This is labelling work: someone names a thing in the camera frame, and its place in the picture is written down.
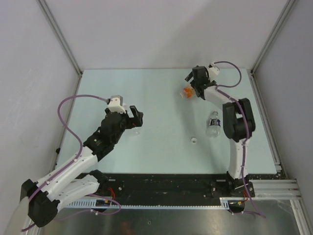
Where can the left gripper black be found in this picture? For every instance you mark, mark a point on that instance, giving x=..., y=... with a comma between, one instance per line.
x=136, y=121

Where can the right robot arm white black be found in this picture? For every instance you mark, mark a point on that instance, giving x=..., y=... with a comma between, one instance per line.
x=238, y=125

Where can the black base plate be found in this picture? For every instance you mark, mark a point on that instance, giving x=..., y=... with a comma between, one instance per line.
x=149, y=188

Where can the blue label water bottle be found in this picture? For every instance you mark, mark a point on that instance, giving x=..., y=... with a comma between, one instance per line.
x=213, y=125

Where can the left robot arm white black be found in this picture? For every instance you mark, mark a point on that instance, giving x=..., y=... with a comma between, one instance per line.
x=48, y=195

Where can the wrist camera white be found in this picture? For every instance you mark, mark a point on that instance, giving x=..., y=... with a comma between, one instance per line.
x=213, y=70
x=116, y=104

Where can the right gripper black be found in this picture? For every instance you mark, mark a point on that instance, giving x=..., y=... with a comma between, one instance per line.
x=190, y=76

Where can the grey slotted cable duct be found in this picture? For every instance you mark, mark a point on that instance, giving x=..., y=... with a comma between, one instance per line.
x=207, y=204

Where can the clear unlabelled plastic bottle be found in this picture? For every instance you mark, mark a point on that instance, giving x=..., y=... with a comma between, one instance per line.
x=137, y=132

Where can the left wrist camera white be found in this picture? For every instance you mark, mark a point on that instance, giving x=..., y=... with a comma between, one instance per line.
x=116, y=104

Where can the orange label bottle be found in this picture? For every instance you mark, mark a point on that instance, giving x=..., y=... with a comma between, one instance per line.
x=187, y=92

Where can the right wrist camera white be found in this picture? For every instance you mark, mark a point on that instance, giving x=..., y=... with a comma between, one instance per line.
x=213, y=70

